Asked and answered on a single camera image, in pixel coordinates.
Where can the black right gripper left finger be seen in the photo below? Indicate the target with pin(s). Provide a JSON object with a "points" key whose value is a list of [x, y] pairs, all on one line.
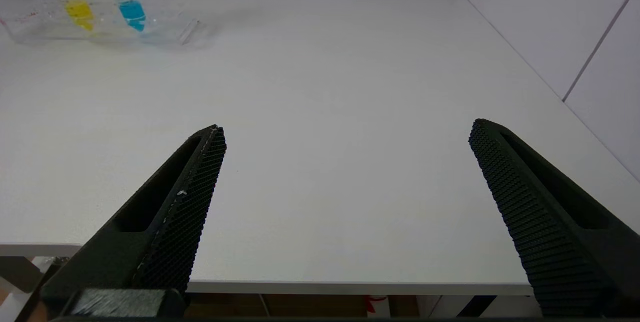
{"points": [[165, 242]]}

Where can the clear acrylic test tube rack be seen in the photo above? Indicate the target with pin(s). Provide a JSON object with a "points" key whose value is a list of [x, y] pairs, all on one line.
{"points": [[165, 11]]}

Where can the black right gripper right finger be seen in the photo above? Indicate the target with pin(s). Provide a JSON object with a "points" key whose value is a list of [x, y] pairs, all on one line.
{"points": [[560, 242]]}

